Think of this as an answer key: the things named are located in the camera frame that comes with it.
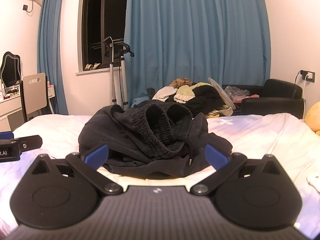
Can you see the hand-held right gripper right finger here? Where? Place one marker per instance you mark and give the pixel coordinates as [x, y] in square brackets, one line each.
[216, 156]

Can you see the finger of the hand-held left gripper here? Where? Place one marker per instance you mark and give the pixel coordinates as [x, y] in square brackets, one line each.
[5, 135]
[30, 142]

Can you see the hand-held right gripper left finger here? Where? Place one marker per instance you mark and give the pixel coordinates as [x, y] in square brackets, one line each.
[96, 153]

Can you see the black pants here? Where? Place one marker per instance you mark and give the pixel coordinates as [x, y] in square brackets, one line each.
[150, 135]

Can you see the pile of mixed clothes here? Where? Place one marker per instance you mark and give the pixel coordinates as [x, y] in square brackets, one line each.
[200, 97]

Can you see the white vanity desk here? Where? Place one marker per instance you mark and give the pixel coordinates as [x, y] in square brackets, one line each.
[10, 107]

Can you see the beige chair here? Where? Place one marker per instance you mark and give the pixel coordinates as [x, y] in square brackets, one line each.
[33, 92]

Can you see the clear plastic disc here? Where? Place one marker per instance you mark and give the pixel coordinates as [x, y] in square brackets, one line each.
[222, 92]

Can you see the wavy vanity mirror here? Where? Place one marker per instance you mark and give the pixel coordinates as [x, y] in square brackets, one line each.
[10, 70]

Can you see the crumpled plastic bag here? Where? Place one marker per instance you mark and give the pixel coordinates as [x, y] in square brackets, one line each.
[236, 92]

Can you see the pink item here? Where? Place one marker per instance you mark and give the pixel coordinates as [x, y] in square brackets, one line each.
[251, 97]

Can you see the garment steamer stand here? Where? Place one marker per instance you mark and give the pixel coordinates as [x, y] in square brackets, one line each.
[111, 80]

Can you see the black sofa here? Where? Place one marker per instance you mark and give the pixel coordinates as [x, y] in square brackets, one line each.
[272, 105]

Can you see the socks on windowsill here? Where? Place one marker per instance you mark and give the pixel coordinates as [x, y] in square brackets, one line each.
[92, 67]

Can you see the narrow blue curtain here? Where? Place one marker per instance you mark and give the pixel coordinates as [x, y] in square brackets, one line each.
[50, 42]

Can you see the white towel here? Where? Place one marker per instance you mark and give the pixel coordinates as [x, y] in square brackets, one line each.
[315, 182]

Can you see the yellow cloth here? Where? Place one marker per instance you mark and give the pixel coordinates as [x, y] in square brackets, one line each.
[314, 120]

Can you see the wide blue curtain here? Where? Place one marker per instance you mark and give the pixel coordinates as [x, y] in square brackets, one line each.
[195, 30]

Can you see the dark window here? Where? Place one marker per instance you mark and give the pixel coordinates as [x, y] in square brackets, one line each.
[95, 25]

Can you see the black wall socket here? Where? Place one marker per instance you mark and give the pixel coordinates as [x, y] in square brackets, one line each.
[308, 76]

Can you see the small black wall plug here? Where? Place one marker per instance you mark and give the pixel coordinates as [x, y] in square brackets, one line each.
[25, 7]

